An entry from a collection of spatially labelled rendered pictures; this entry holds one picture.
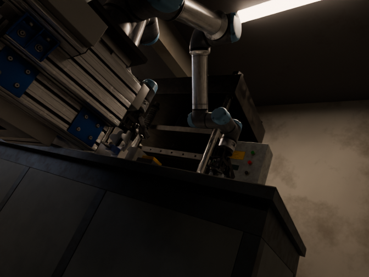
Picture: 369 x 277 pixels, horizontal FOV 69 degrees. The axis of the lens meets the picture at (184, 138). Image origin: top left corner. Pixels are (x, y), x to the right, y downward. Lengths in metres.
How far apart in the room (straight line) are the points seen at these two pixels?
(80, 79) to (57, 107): 0.10
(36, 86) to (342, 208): 3.18
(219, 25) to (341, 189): 2.74
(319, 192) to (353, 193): 0.34
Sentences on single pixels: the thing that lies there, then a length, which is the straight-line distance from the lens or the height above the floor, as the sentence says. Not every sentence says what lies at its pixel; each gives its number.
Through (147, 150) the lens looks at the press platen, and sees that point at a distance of 2.34.
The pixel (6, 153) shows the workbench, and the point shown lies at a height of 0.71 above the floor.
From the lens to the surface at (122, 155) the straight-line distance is 1.15.
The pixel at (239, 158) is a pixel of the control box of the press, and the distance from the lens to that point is 1.97.
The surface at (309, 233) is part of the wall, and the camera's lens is 3.41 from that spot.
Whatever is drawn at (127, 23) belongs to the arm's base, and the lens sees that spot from 0.94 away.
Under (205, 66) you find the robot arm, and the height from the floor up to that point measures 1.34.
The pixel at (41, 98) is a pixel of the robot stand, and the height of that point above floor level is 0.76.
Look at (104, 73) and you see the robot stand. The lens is 0.83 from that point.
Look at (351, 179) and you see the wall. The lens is 3.57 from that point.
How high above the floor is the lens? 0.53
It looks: 24 degrees up
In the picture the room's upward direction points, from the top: 24 degrees clockwise
